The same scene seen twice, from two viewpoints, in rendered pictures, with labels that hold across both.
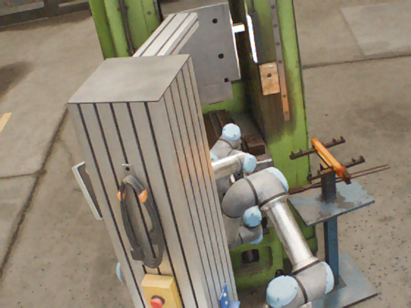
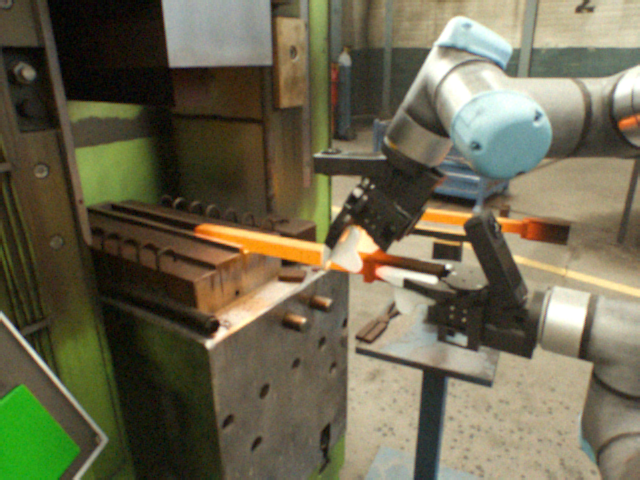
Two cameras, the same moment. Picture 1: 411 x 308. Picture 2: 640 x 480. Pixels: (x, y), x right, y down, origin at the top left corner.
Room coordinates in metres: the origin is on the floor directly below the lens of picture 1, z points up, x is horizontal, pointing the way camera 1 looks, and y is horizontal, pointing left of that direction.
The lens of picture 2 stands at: (2.05, 0.40, 1.28)
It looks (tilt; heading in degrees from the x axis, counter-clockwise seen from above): 21 degrees down; 306
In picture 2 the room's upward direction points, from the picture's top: straight up
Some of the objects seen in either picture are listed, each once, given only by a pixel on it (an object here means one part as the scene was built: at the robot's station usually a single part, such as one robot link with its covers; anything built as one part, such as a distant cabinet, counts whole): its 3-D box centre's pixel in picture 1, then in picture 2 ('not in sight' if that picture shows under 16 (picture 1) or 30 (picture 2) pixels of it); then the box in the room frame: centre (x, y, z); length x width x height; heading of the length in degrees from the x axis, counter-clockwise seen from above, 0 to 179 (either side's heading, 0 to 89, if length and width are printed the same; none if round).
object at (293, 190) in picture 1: (340, 178); (415, 289); (2.56, -0.70, 0.69); 0.60 x 0.04 x 0.01; 94
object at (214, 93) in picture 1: (204, 76); (127, 34); (2.79, -0.08, 1.32); 0.42 x 0.20 x 0.10; 3
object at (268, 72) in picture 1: (268, 78); (289, 63); (2.73, -0.40, 1.27); 0.09 x 0.02 x 0.17; 93
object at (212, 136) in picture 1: (215, 136); (156, 246); (2.79, -0.08, 0.96); 0.42 x 0.20 x 0.09; 3
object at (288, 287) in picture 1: (284, 297); not in sight; (1.53, -0.19, 0.98); 0.13 x 0.12 x 0.14; 109
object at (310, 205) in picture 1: (329, 197); (441, 322); (2.44, -0.60, 0.67); 0.40 x 0.30 x 0.02; 101
